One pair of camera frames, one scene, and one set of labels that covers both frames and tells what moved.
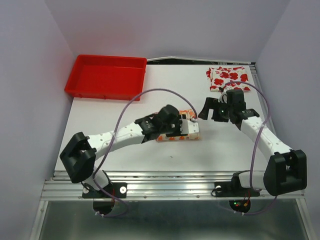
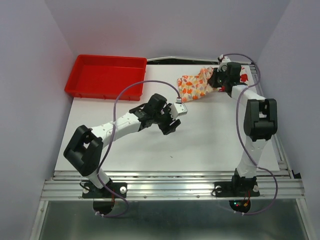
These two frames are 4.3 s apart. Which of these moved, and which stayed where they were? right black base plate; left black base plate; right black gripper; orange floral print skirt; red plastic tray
Moved: right black gripper; orange floral print skirt
Stayed: left black base plate; red plastic tray; right black base plate
